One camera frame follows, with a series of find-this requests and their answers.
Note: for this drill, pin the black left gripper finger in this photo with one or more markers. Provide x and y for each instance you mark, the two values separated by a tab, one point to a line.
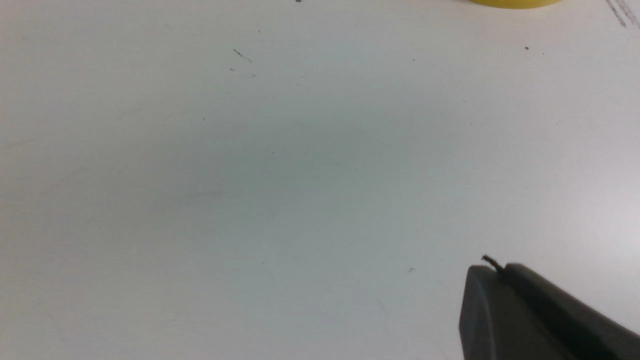
513	313

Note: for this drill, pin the bamboo steamer tray yellow rim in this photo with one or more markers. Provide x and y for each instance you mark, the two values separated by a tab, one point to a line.
515	4

